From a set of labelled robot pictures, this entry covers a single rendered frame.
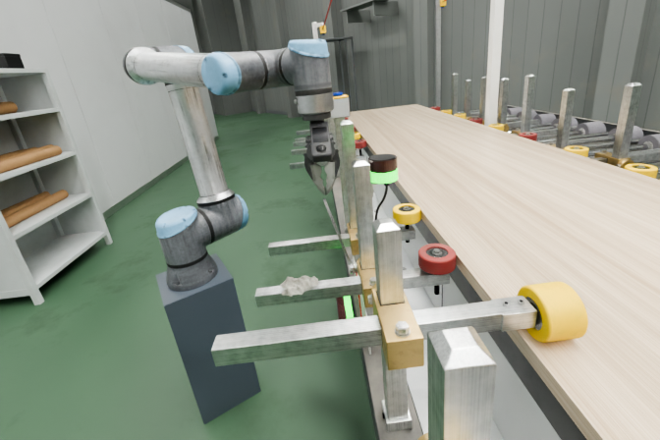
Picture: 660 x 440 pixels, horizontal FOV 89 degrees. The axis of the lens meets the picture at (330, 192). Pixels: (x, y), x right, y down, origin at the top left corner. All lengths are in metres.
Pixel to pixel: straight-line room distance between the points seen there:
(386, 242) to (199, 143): 1.00
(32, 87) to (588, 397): 3.67
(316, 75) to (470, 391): 0.68
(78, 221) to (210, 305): 2.60
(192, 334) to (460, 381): 1.26
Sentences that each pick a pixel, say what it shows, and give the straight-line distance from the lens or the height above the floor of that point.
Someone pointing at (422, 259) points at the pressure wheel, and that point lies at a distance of 0.77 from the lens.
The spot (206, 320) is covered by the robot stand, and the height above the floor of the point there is 0.47.
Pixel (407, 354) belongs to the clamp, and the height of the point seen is 0.95.
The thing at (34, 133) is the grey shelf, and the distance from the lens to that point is 3.75.
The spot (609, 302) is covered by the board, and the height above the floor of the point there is 0.90.
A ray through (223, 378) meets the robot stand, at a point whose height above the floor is 0.17.
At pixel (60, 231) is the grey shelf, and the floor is 0.19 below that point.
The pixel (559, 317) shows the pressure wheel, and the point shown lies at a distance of 0.58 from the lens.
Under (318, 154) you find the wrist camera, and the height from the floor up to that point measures 1.13.
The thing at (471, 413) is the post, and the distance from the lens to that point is 0.30.
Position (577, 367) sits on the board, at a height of 0.90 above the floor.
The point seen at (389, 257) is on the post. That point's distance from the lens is 0.49.
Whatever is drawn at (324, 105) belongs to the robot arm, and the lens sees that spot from 0.81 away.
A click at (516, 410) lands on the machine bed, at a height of 0.73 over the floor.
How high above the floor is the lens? 1.31
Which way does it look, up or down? 20 degrees down
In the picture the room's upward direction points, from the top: 7 degrees counter-clockwise
